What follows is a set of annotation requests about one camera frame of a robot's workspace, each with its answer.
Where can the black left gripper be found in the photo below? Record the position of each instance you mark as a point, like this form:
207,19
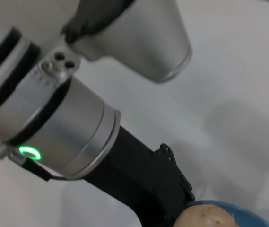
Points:
136,170

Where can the beige egg yolk pastry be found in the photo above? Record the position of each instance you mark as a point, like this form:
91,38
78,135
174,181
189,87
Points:
207,217

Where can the blue bowl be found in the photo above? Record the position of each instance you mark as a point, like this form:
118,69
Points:
250,212

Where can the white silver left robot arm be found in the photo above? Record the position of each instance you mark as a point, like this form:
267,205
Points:
61,123

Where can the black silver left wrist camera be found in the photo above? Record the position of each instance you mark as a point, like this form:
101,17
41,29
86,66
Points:
143,42

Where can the silver left camera bracket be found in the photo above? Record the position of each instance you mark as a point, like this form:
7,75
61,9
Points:
58,63

